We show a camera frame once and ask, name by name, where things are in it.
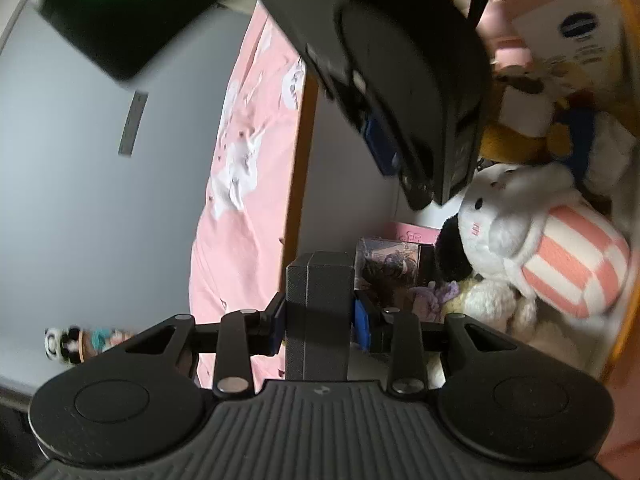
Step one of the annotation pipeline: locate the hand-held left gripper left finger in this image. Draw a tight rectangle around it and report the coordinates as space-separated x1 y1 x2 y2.
121 293 288 399

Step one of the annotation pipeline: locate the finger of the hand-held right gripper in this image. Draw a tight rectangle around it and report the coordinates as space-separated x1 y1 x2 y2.
361 111 437 212

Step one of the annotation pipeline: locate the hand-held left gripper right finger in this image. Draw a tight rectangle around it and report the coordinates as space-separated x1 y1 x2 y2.
353 296 517 397

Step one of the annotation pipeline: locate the dark grey box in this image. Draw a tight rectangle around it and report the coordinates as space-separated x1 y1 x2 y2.
286 252 357 381

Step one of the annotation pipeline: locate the orange cardboard box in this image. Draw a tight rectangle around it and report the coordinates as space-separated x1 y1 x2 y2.
277 0 640 391

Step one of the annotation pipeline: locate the printed anime card pack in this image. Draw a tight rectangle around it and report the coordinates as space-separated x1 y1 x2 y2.
355 237 436 293

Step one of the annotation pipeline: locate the crochet bunny plush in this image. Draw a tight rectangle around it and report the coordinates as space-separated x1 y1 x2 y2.
410 280 546 391

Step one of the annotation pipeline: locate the brown dog plush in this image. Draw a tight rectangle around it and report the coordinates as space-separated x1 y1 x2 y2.
480 65 636 201

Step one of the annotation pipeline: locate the white lotion tube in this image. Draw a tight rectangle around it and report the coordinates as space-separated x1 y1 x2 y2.
512 0 631 96

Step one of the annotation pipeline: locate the white plush with striped hat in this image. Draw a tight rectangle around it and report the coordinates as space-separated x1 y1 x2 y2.
435 162 633 321

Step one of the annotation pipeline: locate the pink printed duvet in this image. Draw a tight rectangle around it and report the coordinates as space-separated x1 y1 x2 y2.
189 0 640 480

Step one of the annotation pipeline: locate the clear tube of plush toys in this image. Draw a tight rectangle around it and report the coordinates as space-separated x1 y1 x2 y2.
80 327 133 357

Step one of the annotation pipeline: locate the panda plush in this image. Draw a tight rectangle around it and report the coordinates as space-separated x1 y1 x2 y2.
44 327 83 361

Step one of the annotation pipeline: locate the grey wall plate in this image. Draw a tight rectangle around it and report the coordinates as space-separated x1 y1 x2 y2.
118 91 149 157

